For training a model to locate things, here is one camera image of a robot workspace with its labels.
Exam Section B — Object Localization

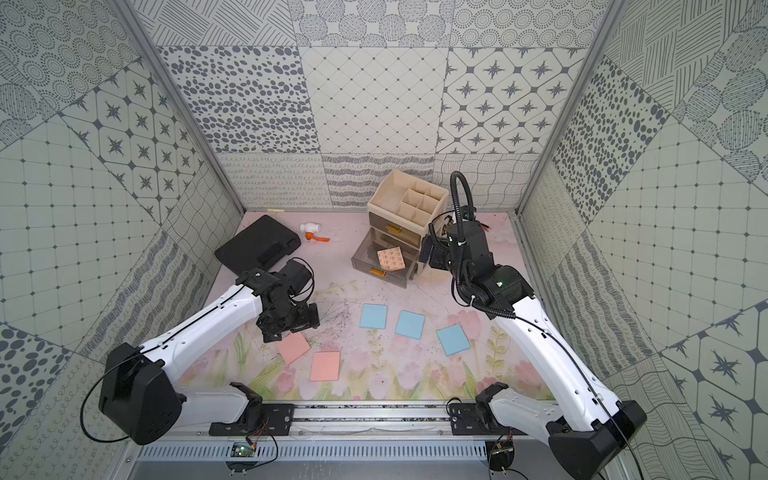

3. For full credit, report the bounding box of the pink sticky note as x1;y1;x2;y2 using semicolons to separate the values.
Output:
377;247;406;272
277;332;311;365
310;351;341;382

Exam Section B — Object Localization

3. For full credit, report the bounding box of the beige drawer organizer cabinet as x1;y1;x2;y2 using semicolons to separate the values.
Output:
367;169;449;257

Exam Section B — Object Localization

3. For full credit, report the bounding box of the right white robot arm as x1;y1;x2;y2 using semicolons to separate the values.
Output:
419;233;647;479

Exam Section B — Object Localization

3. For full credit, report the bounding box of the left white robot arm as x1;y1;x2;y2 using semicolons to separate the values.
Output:
95;258;320;445

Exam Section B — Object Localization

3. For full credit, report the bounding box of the blue sticky note middle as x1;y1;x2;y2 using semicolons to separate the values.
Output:
395;310;426;340

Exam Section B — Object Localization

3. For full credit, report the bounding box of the blue sticky note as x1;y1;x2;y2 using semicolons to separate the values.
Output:
359;304;388;330
437;324;471;356
395;310;426;340

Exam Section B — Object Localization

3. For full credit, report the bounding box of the blue sticky note right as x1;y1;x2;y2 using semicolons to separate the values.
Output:
437;324;471;356

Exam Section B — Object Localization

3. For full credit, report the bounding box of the blue sticky note left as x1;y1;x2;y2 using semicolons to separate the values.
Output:
359;304;388;330

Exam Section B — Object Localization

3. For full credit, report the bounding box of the black flat case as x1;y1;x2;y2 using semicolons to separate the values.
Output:
215;215;301;275

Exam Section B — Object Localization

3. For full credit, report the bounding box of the small green circuit board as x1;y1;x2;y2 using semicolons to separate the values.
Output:
230;443;256;460

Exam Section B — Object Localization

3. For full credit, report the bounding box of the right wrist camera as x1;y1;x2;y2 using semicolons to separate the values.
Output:
457;206;495;274

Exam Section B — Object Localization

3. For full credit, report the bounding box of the white valve orange handle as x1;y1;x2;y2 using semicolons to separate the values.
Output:
300;222;330;243

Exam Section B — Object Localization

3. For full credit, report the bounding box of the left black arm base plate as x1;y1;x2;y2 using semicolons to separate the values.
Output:
208;402;296;437

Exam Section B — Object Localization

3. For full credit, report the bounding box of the white slotted cable duct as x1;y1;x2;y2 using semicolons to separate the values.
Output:
138;439;486;463

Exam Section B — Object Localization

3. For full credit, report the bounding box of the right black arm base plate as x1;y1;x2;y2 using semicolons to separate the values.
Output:
445;402;524;436

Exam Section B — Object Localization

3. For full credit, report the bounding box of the aluminium mounting rail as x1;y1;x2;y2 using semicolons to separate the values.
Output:
161;399;530;441

